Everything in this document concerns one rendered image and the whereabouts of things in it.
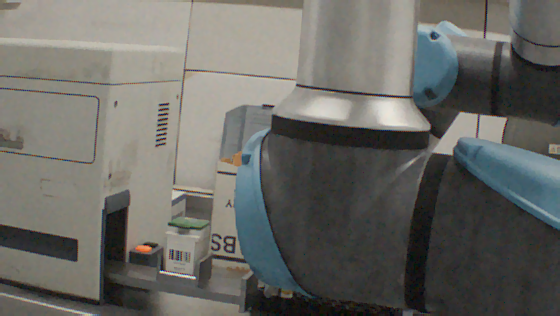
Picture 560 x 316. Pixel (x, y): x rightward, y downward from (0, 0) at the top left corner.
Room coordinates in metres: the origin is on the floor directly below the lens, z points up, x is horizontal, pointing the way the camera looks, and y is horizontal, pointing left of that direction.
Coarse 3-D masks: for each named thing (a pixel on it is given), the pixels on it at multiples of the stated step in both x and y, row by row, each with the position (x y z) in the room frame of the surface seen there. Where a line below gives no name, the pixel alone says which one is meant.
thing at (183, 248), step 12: (168, 228) 1.05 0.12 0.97; (180, 228) 1.05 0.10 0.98; (204, 228) 1.06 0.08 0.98; (168, 240) 1.04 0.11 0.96; (180, 240) 1.04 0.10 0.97; (192, 240) 1.04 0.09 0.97; (204, 240) 1.06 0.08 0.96; (168, 252) 1.04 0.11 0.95; (180, 252) 1.04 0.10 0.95; (192, 252) 1.04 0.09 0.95; (204, 252) 1.07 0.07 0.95; (168, 264) 1.04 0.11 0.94; (180, 264) 1.04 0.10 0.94; (192, 264) 1.04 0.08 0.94
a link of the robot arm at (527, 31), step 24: (528, 0) 0.79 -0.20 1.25; (552, 0) 0.78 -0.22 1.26; (528, 24) 0.81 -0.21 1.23; (552, 24) 0.79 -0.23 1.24; (504, 48) 0.87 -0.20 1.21; (528, 48) 0.82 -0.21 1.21; (552, 48) 0.81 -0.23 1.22; (504, 72) 0.86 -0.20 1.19; (528, 72) 0.84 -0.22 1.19; (552, 72) 0.82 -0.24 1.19; (504, 96) 0.86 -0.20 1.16; (528, 96) 0.85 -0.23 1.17; (552, 96) 0.84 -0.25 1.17; (528, 120) 0.88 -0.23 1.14; (552, 120) 0.86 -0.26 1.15
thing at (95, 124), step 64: (0, 64) 1.07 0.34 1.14; (64, 64) 1.05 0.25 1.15; (128, 64) 1.08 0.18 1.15; (0, 128) 1.06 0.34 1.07; (64, 128) 1.05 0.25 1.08; (128, 128) 1.10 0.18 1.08; (0, 192) 1.06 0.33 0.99; (64, 192) 1.05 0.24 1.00; (128, 192) 1.11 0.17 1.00; (0, 256) 1.06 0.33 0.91; (64, 256) 1.05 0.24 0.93; (128, 256) 1.13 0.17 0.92
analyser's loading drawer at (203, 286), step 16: (160, 256) 1.04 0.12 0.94; (208, 256) 1.07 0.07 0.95; (112, 272) 1.05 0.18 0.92; (128, 272) 1.06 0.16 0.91; (144, 272) 1.07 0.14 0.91; (160, 272) 1.04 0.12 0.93; (208, 272) 1.07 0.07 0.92; (144, 288) 1.04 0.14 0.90; (160, 288) 1.04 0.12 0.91; (176, 288) 1.03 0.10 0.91; (192, 288) 1.03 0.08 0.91; (208, 288) 1.03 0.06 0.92; (224, 288) 1.04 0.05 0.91; (240, 288) 1.05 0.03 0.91; (256, 288) 1.07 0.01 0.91; (240, 304) 1.02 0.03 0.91
